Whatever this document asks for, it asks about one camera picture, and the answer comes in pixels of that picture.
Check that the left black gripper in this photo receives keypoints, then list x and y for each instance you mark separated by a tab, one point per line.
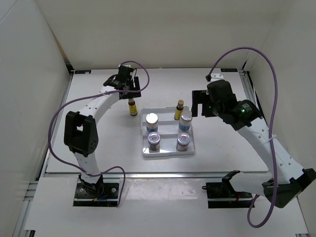
136	84

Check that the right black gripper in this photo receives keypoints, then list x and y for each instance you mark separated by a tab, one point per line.
199	97

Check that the blue label jar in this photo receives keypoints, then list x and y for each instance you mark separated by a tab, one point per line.
151	122
185	121

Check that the yellow sauce bottle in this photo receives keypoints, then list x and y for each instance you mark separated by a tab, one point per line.
179	109
132	107

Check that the orange spice jar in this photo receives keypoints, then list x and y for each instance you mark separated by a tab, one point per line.
183	141

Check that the dark spice jar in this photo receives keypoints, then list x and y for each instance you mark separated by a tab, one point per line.
154	141

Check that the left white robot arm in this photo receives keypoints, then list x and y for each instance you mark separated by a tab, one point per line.
81	134

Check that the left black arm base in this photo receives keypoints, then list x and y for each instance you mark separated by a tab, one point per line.
106	195

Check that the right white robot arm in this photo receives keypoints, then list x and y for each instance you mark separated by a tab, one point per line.
285	179

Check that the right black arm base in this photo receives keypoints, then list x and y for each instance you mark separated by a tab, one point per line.
222	195

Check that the white divided tray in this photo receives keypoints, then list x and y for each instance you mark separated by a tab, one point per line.
168	129

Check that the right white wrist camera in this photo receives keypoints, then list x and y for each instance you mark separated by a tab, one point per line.
214	77

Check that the front aluminium rail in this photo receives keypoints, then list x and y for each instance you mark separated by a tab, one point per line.
150	175

